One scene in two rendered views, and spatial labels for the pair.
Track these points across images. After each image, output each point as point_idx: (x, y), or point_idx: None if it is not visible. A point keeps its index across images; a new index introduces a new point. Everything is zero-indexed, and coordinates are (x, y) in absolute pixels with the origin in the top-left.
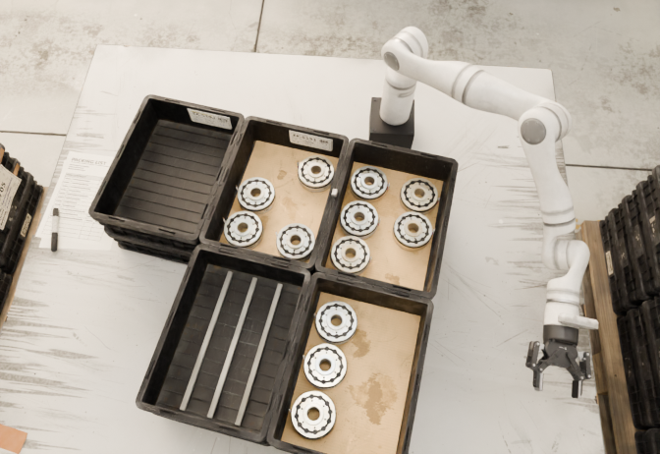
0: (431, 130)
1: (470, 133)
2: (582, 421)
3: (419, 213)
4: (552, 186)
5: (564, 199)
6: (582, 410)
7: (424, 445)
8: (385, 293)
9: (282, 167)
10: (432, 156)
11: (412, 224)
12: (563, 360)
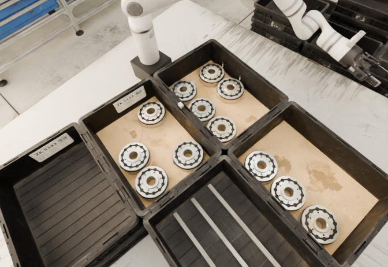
0: (170, 56)
1: (186, 43)
2: (368, 96)
3: (223, 79)
4: None
5: None
6: (362, 92)
7: None
8: (270, 121)
9: (129, 130)
10: (200, 47)
11: (227, 86)
12: (366, 63)
